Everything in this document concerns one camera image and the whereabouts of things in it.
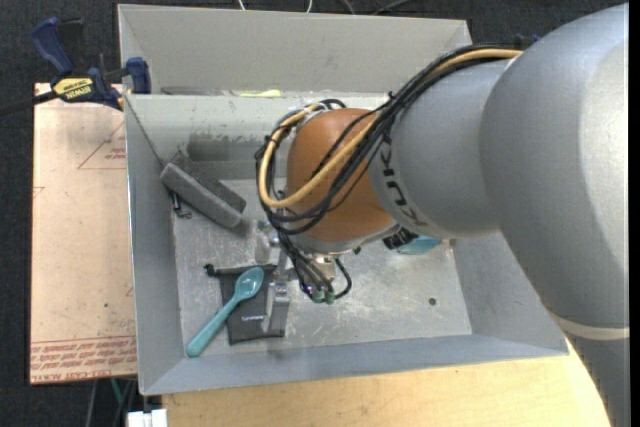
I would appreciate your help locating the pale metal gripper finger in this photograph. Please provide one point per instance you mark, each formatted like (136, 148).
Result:
(278, 312)
(265, 245)

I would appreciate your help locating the teal plastic spoon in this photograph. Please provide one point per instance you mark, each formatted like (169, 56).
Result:
(230, 302)

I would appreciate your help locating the grey metal bin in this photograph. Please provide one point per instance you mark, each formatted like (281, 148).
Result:
(390, 305)

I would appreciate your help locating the grey flat block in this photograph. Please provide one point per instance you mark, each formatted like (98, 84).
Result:
(202, 195)

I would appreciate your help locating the small black metal clip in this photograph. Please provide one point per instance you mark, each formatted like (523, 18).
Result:
(177, 204)

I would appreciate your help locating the light blue block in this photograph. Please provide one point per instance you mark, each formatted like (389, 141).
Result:
(425, 245)

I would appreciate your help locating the yellow-green flat thing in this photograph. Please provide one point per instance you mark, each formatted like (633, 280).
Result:
(262, 93)

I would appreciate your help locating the brown cardboard board, red print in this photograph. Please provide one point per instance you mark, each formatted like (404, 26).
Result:
(80, 235)

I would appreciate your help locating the black cylinder on white bracket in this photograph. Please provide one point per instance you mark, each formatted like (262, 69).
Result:
(396, 239)

